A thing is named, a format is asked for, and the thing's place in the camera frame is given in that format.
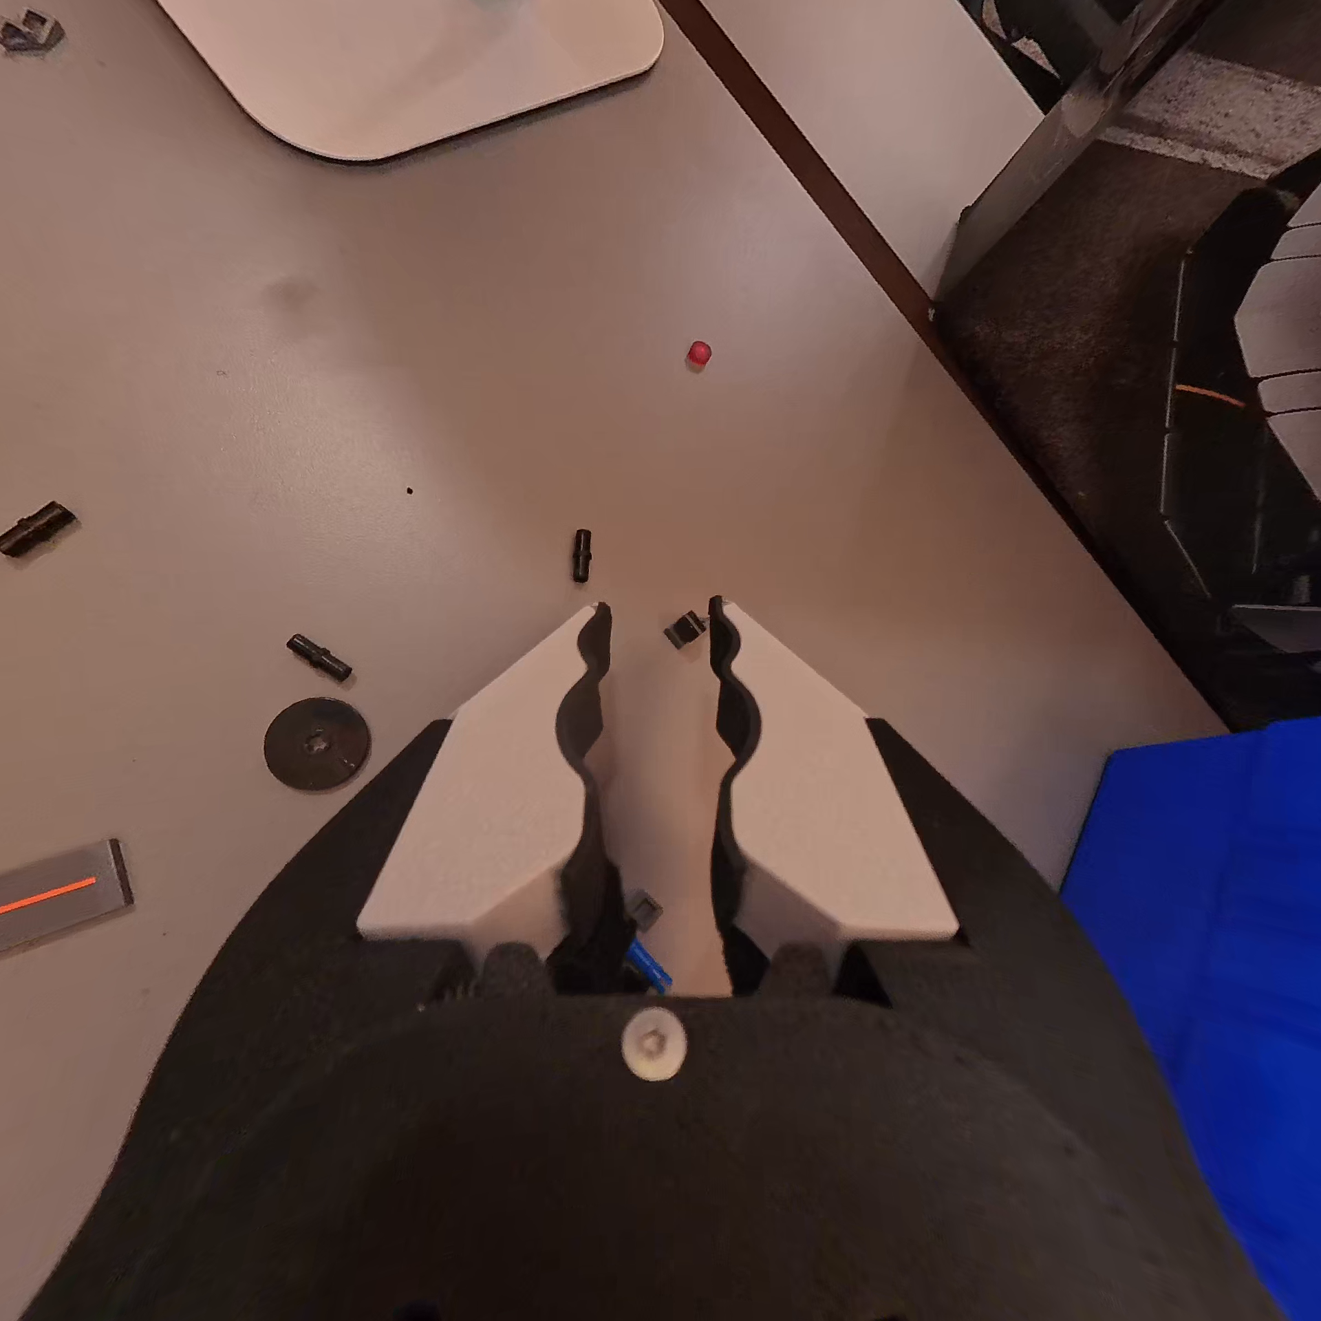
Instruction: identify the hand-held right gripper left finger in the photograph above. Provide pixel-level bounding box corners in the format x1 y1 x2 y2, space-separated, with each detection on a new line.
356 601 622 985

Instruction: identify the white book stand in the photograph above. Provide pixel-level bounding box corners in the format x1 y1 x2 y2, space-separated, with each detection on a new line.
155 0 663 164

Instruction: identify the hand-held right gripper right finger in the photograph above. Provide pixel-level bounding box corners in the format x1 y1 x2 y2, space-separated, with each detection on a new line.
708 595 962 985

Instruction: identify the black lego disc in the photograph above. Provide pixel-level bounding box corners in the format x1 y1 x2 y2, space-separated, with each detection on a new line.
262 698 372 791

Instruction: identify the black lego set box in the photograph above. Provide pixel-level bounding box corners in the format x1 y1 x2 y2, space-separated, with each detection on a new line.
929 41 1321 729

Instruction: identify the grey lego tile red stripe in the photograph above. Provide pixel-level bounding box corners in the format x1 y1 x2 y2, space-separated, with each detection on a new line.
0 839 135 956

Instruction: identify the blue plastic bin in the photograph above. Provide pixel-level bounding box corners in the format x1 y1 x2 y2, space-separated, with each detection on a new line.
1061 718 1321 1321

